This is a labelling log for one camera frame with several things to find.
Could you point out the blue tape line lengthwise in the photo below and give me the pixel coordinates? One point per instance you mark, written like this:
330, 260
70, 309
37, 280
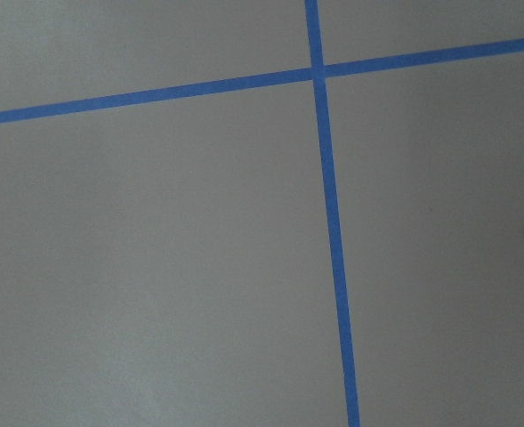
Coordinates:
318, 71

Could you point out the blue tape line crosswise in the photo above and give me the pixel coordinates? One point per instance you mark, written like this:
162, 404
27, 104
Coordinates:
285, 77

